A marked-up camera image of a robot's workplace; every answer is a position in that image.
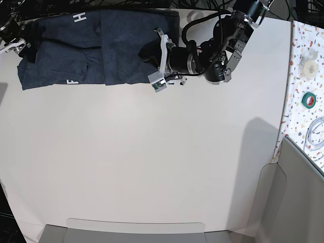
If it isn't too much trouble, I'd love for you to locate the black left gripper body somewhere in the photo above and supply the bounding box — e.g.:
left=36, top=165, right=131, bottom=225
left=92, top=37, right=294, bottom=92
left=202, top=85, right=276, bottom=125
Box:
left=166, top=47, right=197, bottom=75

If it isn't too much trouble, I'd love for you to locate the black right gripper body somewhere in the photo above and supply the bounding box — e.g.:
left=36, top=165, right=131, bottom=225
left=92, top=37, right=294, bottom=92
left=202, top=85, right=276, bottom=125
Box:
left=0, top=38, right=31, bottom=54

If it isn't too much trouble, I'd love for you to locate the blue t-shirt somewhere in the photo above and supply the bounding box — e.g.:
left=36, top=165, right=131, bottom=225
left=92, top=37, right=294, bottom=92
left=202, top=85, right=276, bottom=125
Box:
left=17, top=9, right=180, bottom=90

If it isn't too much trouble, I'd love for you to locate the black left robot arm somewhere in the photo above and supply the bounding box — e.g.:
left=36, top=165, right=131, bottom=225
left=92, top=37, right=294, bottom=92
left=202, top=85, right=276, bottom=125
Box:
left=139, top=1, right=272, bottom=92

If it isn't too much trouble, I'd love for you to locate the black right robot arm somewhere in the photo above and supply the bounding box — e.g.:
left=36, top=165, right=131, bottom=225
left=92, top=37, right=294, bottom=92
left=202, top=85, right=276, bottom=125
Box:
left=1, top=1, right=37, bottom=63

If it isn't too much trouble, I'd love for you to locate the speckled white side table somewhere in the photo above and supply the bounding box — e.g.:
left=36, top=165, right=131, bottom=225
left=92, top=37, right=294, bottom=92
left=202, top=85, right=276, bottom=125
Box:
left=272, top=21, right=323, bottom=169

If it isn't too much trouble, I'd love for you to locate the clear tape dispenser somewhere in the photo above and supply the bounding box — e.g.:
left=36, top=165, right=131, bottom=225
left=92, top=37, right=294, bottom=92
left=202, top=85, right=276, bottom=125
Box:
left=299, top=49, right=318, bottom=80

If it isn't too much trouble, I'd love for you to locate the green tape roll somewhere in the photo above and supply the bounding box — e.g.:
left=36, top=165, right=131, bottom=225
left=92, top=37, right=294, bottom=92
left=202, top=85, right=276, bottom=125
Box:
left=302, top=92, right=316, bottom=109

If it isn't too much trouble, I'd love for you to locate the grey chair right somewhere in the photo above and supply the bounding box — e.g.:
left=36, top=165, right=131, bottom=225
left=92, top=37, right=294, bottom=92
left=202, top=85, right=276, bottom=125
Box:
left=246, top=137, right=323, bottom=242

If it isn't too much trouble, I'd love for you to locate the grey chair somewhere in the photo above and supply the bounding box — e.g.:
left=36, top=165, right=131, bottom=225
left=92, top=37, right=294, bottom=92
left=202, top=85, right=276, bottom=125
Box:
left=246, top=137, right=323, bottom=242
left=39, top=218, right=231, bottom=242

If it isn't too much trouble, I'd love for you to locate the grey chair front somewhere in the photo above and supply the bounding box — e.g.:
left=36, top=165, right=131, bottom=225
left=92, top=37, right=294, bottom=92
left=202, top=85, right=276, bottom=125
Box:
left=39, top=218, right=231, bottom=242

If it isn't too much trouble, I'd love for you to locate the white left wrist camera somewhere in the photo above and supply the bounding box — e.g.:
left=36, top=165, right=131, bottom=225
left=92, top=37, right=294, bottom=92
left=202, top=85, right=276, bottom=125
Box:
left=147, top=27, right=188, bottom=94

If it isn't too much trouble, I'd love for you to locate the coiled white cable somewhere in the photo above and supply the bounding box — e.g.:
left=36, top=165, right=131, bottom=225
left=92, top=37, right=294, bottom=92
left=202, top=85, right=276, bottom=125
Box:
left=305, top=116, right=324, bottom=151

